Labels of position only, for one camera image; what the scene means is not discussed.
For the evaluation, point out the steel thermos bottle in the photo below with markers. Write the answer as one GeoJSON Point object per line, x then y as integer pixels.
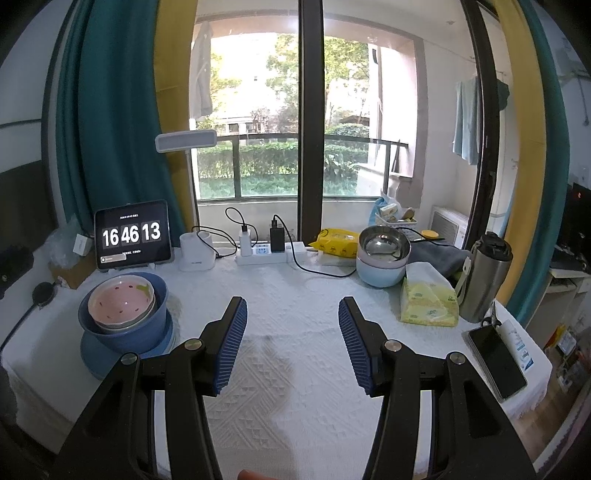
{"type": "Point", "coordinates": [485, 277]}

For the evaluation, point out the blue bowl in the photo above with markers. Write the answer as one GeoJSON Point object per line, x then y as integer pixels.
{"type": "Point", "coordinates": [129, 344]}

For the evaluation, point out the white side desk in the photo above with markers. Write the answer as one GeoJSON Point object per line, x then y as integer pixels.
{"type": "Point", "coordinates": [565, 277]}

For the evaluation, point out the yellow round lid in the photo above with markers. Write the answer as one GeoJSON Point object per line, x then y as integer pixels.
{"type": "Point", "coordinates": [429, 233]}

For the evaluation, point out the white charger plug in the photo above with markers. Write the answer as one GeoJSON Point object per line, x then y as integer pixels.
{"type": "Point", "coordinates": [245, 240]}

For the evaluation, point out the yellow wipes packet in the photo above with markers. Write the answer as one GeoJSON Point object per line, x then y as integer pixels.
{"type": "Point", "coordinates": [337, 242]}

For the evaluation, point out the black pouch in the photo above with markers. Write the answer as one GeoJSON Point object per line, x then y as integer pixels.
{"type": "Point", "coordinates": [16, 272]}

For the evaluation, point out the yellow tissue pack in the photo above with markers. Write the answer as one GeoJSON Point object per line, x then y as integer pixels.
{"type": "Point", "coordinates": [425, 300]}

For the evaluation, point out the pink ceramic bowl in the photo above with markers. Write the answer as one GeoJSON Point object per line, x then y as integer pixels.
{"type": "Point", "coordinates": [120, 300]}

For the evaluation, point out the white packet with blue print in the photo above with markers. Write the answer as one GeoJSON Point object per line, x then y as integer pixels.
{"type": "Point", "coordinates": [519, 344]}

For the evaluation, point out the blue plate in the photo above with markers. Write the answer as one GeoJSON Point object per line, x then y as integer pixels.
{"type": "Point", "coordinates": [94, 364]}
{"type": "Point", "coordinates": [168, 334]}

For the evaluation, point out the black power adapter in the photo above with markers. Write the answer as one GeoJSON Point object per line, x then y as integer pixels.
{"type": "Point", "coordinates": [277, 240]}

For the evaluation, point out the white power strip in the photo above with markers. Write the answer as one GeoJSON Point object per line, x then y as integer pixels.
{"type": "Point", "coordinates": [263, 253]}

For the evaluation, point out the black monitor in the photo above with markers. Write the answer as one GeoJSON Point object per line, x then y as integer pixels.
{"type": "Point", "coordinates": [577, 221]}

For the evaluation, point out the white basket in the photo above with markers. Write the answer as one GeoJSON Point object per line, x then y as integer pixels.
{"type": "Point", "coordinates": [397, 218]}

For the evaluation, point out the hanging grey garment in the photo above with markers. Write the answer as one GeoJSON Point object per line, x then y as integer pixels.
{"type": "Point", "coordinates": [202, 78]}

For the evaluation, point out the stainless steel bowl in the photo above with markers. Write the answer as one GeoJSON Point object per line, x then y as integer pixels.
{"type": "Point", "coordinates": [383, 244]}

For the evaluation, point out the person's right hand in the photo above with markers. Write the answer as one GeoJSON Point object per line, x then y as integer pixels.
{"type": "Point", "coordinates": [254, 476]}

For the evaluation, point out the small white box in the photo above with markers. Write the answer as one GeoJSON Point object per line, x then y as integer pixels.
{"type": "Point", "coordinates": [81, 244]}

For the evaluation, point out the dark window post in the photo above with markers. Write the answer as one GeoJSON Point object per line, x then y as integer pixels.
{"type": "Point", "coordinates": [311, 115]}

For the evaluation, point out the hanging dark garment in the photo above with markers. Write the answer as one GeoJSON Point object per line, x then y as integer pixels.
{"type": "Point", "coordinates": [503, 92]}

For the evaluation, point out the yellow curtain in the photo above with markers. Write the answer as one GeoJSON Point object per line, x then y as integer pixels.
{"type": "Point", "coordinates": [521, 161]}
{"type": "Point", "coordinates": [173, 69]}

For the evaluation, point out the pale green bowl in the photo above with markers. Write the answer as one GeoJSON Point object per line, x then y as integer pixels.
{"type": "Point", "coordinates": [124, 328]}

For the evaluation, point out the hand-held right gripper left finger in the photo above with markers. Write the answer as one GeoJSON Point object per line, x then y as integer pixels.
{"type": "Point", "coordinates": [231, 346]}

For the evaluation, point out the black round disc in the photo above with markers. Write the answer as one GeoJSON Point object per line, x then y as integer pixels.
{"type": "Point", "coordinates": [45, 295]}

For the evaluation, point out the black smartphone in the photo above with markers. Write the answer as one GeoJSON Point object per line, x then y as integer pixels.
{"type": "Point", "coordinates": [496, 362]}

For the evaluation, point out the white desk lamp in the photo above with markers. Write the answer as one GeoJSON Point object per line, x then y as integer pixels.
{"type": "Point", "coordinates": [184, 141]}

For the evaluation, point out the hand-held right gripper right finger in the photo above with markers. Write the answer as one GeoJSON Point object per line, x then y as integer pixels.
{"type": "Point", "coordinates": [355, 346]}

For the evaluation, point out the grey cloth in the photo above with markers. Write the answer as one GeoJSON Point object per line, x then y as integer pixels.
{"type": "Point", "coordinates": [438, 254]}

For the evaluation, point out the light blue pot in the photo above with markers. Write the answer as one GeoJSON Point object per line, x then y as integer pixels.
{"type": "Point", "coordinates": [378, 274]}

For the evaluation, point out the brown cardboard box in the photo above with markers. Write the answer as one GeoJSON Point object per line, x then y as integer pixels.
{"type": "Point", "coordinates": [74, 274]}

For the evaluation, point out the dark sliding door frame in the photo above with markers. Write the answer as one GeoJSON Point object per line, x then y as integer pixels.
{"type": "Point", "coordinates": [485, 138]}

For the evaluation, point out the balcony railing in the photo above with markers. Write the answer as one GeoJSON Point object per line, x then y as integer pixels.
{"type": "Point", "coordinates": [258, 136]}

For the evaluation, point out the blue plastic bag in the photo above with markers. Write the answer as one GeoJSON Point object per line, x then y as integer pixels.
{"type": "Point", "coordinates": [378, 205]}

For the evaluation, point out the white textured tablecloth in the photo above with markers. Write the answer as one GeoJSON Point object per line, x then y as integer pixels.
{"type": "Point", "coordinates": [295, 286]}

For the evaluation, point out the black tablet with clock display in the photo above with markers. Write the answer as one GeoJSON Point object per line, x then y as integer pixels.
{"type": "Point", "coordinates": [134, 233]}

